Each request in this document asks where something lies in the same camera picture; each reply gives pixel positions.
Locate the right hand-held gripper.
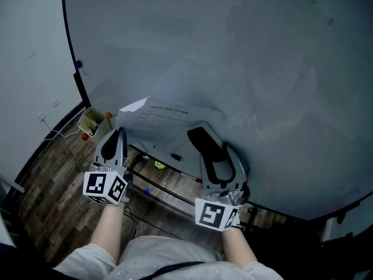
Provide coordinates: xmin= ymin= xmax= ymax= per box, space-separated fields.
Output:
xmin=186 ymin=126 xmax=251 ymax=233

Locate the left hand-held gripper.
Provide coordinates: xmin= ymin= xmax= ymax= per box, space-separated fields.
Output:
xmin=82 ymin=127 xmax=134 ymax=207

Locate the white printed sheet of paper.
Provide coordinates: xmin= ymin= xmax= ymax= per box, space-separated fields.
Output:
xmin=115 ymin=96 xmax=224 ymax=152

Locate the large whiteboard with black frame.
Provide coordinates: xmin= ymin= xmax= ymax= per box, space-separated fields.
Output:
xmin=61 ymin=0 xmax=373 ymax=222

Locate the person's right forearm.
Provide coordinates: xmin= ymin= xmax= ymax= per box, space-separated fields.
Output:
xmin=220 ymin=227 xmax=259 ymax=268

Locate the person's left forearm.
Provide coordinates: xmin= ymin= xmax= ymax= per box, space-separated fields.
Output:
xmin=89 ymin=202 xmax=126 ymax=265

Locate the black whiteboard stand bar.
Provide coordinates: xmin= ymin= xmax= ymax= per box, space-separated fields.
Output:
xmin=127 ymin=149 xmax=202 ymax=207

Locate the cream pen holder box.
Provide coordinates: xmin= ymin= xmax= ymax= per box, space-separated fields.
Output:
xmin=77 ymin=106 xmax=114 ymax=146

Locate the person's light grey shirt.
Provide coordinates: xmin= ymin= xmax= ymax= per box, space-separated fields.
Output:
xmin=53 ymin=234 xmax=284 ymax=280

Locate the white power cable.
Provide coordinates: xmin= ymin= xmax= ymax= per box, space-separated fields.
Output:
xmin=43 ymin=117 xmax=81 ymax=141

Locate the black floor cable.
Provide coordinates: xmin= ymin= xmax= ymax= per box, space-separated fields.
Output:
xmin=123 ymin=206 xmax=183 ymax=240

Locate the black shoulder strap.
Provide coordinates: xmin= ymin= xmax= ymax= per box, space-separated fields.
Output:
xmin=139 ymin=261 xmax=205 ymax=280

